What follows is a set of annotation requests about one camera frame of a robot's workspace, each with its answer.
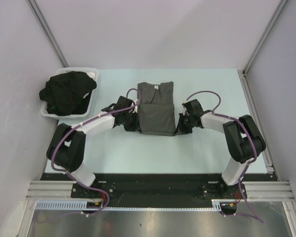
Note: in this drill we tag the aluminium front frame rail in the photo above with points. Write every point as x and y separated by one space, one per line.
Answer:
256 191

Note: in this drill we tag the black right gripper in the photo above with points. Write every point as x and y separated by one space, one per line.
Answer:
179 128

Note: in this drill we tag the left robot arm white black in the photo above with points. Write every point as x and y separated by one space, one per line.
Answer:
66 149

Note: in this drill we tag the white t shirt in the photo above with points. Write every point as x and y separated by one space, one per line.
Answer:
92 76

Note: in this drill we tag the aluminium corner post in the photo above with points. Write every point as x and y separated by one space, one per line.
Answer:
35 8
266 34

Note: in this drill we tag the light blue cable duct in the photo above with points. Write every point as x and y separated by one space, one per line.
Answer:
91 206

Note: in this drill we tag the aluminium left corner post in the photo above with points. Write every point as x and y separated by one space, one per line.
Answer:
35 8

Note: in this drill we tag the black t shirt pile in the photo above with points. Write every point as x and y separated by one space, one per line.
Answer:
65 92

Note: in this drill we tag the aluminium right corner post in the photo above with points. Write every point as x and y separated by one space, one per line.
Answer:
266 34

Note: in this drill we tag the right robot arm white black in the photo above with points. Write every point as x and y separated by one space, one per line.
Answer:
244 140

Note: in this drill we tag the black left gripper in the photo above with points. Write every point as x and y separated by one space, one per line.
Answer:
135 127

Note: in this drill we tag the dark grey t shirt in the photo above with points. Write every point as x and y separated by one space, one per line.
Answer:
156 114

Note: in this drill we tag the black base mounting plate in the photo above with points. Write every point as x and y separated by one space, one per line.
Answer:
162 184

